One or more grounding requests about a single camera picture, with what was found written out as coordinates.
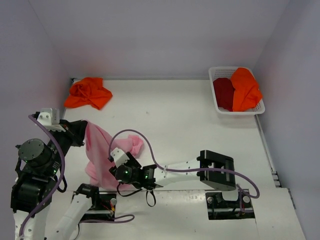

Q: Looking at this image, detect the pink t shirt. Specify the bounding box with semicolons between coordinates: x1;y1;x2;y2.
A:
84;122;144;191

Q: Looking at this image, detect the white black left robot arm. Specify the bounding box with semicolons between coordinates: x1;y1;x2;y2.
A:
10;115;100;240

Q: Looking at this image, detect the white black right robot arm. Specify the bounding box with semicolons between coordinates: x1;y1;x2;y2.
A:
109;148;240;206

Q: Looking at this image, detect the orange t shirt on table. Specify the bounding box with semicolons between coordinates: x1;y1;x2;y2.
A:
64;77;113;110

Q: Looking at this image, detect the dark red t shirt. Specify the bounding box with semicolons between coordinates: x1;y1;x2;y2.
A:
213;77;235;112

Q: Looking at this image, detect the white plastic basket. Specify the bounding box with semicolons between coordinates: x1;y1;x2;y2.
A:
208;66;265;116

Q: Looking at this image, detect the orange t shirt in basket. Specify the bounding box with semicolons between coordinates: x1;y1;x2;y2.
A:
230;67;263;112

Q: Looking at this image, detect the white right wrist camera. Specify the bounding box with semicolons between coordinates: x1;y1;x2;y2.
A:
108;147;130;168

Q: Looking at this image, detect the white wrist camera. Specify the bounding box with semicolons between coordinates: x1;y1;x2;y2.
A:
36;108;64;132
108;147;130;168

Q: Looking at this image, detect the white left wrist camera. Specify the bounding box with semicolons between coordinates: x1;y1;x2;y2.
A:
36;108;64;132

